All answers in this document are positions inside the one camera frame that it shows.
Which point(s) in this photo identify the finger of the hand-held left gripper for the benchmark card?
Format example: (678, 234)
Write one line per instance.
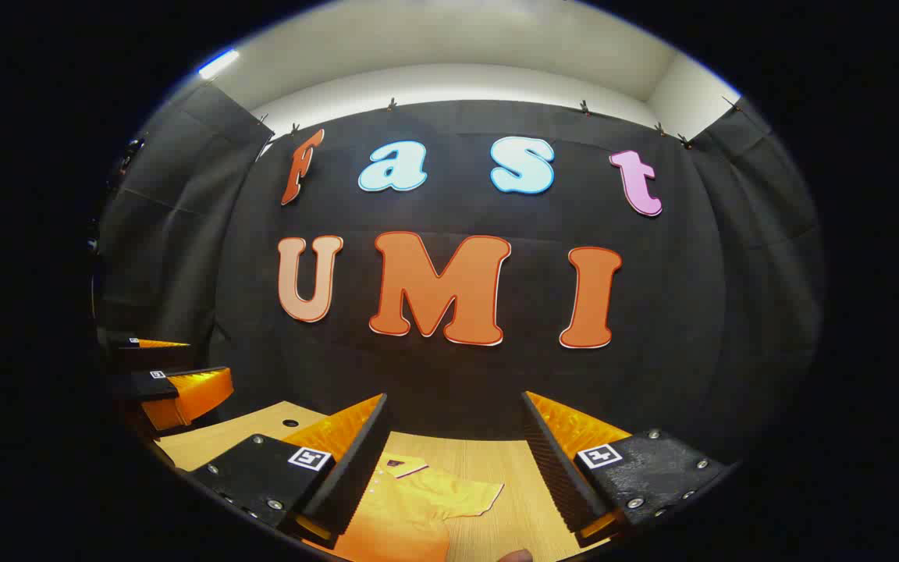
(137, 385)
(145, 355)

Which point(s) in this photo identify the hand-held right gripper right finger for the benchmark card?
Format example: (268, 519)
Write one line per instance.
(555, 468)

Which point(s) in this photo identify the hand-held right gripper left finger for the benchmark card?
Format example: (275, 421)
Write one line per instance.
(356, 468)

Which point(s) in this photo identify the orange polo T-shirt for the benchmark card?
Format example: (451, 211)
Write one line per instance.
(410, 515)

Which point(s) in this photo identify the white ceiling light strip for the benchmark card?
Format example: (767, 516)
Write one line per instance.
(218, 64)

